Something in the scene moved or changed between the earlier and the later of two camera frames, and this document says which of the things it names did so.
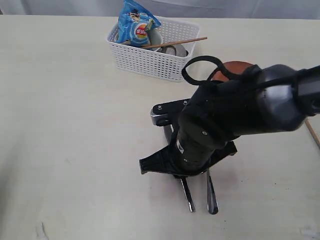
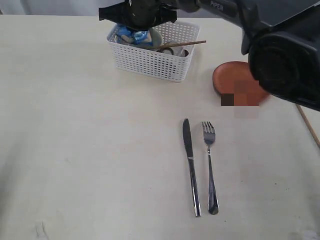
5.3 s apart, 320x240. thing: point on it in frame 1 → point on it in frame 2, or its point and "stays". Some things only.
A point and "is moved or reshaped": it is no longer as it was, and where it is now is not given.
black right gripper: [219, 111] → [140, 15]
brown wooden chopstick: [146, 46] → [180, 43]
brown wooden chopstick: [312, 130] stays
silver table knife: [188, 194] → [187, 141]
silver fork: [212, 200] stays
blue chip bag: [135, 24] is moved or reshaped
